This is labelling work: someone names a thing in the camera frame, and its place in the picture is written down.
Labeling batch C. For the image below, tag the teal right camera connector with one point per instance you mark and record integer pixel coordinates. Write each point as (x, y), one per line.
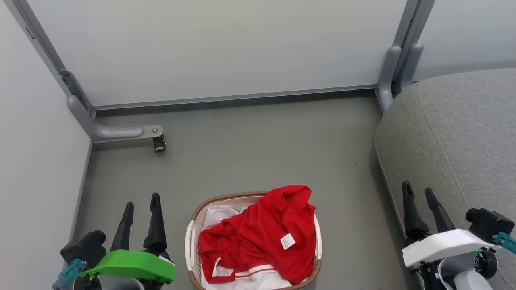
(506, 241)

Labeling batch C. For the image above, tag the teal camera connector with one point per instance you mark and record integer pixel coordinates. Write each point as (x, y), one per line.
(71, 273)
(506, 241)

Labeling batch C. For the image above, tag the red garment with white trim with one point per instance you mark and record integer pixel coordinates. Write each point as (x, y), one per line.
(258, 237)

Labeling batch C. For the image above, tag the grey partition foot bar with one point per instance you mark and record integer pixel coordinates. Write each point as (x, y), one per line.
(117, 131)

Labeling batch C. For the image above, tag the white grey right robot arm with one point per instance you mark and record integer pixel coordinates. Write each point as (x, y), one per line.
(463, 276)

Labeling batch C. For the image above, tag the grey fabric sofa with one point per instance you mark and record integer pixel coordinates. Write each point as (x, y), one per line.
(455, 137)

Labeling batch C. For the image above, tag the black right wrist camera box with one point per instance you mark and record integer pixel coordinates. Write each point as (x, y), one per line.
(488, 223)

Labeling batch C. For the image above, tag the teal left camera connector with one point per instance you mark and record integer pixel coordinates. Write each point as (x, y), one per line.
(71, 273)

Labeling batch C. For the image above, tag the grey partition base rail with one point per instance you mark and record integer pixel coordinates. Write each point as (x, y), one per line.
(242, 96)

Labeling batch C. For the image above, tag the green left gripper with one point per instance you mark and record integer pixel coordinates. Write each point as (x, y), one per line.
(129, 264)

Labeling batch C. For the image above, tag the white wicker-rimmed laundry basket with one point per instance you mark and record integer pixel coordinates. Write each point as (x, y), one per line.
(191, 245)

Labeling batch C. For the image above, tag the grey partition post with bracket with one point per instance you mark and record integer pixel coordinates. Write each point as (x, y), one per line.
(44, 48)

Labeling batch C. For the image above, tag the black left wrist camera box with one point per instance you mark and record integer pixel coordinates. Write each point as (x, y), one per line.
(84, 246)

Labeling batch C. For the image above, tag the black caster wheel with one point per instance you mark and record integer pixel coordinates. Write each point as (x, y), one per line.
(159, 144)

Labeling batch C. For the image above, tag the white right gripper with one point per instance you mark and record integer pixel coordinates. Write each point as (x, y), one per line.
(443, 245)

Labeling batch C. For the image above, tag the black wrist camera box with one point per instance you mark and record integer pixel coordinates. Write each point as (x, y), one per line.
(84, 246)
(488, 223)

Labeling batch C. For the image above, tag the grey double partition post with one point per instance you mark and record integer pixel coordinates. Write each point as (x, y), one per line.
(397, 60)

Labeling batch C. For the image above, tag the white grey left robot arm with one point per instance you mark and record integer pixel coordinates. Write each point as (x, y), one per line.
(121, 284)

